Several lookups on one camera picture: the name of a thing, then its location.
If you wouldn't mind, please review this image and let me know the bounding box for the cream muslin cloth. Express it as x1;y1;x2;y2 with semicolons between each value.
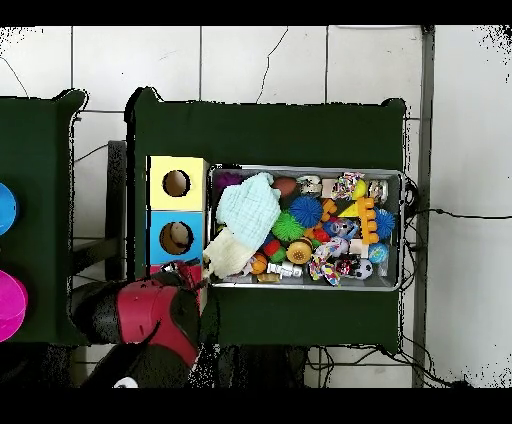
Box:
201;227;257;281

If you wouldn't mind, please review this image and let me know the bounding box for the mint green muslin cloth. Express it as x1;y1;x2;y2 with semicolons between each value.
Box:
215;171;282;251

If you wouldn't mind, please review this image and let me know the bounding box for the wooden three-hole sorting box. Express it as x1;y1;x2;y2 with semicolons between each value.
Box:
144;154;210;313

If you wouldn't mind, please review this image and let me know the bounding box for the beige round toy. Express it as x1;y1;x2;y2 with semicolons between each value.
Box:
169;222;192;246

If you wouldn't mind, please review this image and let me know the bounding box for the green spiky puffer ball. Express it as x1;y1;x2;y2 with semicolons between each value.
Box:
271;210;306;243

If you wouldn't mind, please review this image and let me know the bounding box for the toy burger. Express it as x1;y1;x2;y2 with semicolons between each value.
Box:
285;237;314;265

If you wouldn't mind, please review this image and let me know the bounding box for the brown toy football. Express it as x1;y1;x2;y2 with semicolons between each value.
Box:
272;175;300;197

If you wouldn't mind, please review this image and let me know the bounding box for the blue puffer ball with eyes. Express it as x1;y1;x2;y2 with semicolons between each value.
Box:
288;194;324;229

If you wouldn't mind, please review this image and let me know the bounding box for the colourful crumpled cloth ball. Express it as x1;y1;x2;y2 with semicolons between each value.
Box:
308;239;342;287
330;171;366;200

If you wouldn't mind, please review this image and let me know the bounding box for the dark green table cloth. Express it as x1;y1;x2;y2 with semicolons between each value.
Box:
0;89;91;347
125;86;409;353

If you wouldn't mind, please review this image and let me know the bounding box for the orange pegged toy block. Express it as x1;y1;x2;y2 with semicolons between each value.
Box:
355;196;380;246

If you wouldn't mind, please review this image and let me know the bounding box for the magenta round bowl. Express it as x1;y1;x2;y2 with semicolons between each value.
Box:
0;268;30;344

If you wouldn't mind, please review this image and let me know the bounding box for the blue round bowl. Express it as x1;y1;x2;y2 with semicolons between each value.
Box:
0;182;20;237

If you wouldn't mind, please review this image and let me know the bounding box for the blue spiky puffer ball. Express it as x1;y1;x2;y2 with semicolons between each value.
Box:
374;207;397;240

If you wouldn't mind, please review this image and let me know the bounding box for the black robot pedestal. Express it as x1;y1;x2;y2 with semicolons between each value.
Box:
219;344;309;388

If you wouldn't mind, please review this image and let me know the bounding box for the silver wire mesh bin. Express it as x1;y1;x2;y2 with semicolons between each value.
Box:
205;161;409;292

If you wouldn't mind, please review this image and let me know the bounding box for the thin black floor cable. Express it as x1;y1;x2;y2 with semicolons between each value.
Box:
415;206;512;220

